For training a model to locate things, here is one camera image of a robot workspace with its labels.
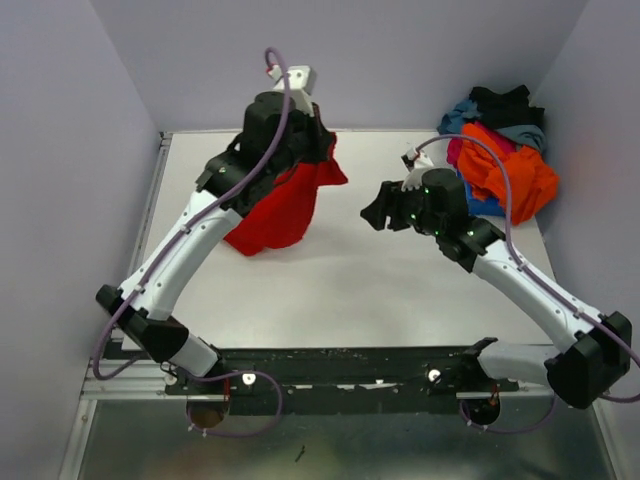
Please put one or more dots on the pink t shirt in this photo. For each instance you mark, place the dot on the pink t shirt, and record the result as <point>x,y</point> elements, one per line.
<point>457,150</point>

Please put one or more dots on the wrist white camera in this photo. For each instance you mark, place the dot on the wrist white camera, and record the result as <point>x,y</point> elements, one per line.
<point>301,83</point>
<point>417,164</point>

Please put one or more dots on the orange t shirt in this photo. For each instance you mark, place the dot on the orange t shirt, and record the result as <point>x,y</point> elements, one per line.
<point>495,168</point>

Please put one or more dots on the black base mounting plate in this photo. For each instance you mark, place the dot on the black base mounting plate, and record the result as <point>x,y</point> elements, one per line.
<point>343,381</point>

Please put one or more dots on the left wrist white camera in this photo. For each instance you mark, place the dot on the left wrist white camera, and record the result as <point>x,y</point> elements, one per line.
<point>301,83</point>

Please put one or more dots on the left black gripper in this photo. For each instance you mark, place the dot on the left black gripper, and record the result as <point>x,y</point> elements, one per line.
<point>321,138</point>

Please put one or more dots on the red t shirt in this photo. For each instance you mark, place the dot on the red t shirt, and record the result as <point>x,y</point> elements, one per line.
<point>282,218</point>

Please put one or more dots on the blue plastic bin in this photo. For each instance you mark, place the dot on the blue plastic bin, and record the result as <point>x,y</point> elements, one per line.
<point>481,207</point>

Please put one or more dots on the aluminium frame rail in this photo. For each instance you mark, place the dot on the aluminium frame rail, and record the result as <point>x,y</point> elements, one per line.
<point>145,379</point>

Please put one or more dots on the blue grey t shirt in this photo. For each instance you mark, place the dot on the blue grey t shirt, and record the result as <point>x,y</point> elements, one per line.
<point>466,111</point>

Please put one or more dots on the left aluminium side rail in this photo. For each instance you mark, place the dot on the left aluminium side rail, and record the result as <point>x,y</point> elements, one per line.
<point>137,257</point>

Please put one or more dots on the black t shirt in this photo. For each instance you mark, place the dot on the black t shirt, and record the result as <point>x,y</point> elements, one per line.
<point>509,109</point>

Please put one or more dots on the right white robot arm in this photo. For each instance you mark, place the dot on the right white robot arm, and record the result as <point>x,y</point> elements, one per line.
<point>590,351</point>

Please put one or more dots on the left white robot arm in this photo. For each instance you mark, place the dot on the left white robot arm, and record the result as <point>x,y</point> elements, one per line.
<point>278,132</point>

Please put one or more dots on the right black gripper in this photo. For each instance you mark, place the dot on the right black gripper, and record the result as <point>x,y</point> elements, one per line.
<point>389,203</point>

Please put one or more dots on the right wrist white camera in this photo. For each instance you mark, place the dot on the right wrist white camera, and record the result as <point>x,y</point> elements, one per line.
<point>417,164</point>

